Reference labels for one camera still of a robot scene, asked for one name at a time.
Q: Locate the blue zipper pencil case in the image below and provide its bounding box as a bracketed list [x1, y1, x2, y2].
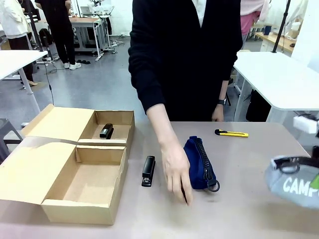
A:
[183, 135, 221, 193]

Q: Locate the black stapler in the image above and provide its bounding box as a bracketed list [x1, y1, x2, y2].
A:
[141, 155, 157, 188]
[99, 123, 115, 139]

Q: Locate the person's left forearm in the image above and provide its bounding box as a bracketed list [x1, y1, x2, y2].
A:
[216, 79, 229, 102]

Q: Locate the person's right forearm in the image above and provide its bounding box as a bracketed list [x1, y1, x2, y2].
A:
[146, 100, 186, 150]

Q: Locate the cardboard box with open lid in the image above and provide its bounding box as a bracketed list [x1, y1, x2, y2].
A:
[0, 136, 129, 226]

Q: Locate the person's left hand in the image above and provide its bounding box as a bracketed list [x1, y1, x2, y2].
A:
[211, 104, 225, 122]

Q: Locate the person's right hand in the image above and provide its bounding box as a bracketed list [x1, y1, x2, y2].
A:
[160, 143, 194, 207]

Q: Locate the black bag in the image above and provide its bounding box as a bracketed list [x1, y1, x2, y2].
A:
[245, 89, 272, 123]

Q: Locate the yellow utility knife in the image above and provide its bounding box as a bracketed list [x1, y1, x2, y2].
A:
[214, 128, 249, 138]

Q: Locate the wooden side table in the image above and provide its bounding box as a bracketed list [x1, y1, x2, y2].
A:
[255, 31, 295, 53]

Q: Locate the black tripod pole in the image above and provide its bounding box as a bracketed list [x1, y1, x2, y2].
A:
[272, 0, 292, 54]

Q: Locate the bystander in pink top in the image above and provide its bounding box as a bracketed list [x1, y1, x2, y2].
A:
[240, 0, 270, 43]

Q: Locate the person in black sweater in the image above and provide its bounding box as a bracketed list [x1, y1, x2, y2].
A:
[128, 0, 244, 122]

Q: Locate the bystander in black clothes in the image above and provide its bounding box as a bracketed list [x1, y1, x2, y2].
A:
[34, 0, 82, 71]

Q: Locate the black equipment stand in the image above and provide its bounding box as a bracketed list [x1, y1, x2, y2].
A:
[24, 0, 53, 60]

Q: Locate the grey metal stool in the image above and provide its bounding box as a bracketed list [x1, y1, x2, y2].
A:
[0, 118, 24, 164]

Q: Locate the white table with round leg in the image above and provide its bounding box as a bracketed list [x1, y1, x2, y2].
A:
[0, 50, 49, 113]

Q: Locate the bystander in white jacket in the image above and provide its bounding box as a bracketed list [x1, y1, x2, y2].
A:
[0, 0, 38, 87]

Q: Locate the grey frame workbench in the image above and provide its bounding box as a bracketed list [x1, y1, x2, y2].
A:
[69, 14, 113, 62]

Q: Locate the black floor cable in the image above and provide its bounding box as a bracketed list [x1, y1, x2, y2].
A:
[43, 58, 58, 106]

